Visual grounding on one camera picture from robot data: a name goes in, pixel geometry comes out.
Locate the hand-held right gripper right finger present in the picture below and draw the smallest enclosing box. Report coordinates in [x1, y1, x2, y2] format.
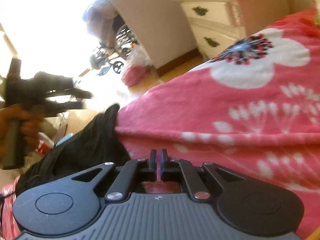
[160, 149, 247, 202]

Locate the person's left hand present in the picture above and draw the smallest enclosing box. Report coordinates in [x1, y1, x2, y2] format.
[0, 104, 43, 153]

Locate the cream nightstand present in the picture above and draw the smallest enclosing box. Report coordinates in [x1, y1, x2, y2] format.
[174, 0, 292, 60]

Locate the black t-shirt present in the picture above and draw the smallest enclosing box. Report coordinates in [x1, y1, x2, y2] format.
[15, 104, 133, 198]

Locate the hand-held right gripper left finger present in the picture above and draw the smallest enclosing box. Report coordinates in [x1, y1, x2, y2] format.
[72, 149, 157, 203]

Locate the wheelchair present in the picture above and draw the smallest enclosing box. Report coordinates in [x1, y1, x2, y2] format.
[90, 17, 139, 77]

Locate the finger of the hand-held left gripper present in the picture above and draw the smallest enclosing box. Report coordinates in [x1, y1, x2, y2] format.
[46, 87, 93, 100]
[44, 101, 85, 117]

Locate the plastic bag with pink cloth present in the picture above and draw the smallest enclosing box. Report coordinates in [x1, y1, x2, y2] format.
[121, 46, 153, 87]

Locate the pink floral blanket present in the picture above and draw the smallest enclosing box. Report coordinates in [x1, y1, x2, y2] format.
[0, 7, 320, 240]

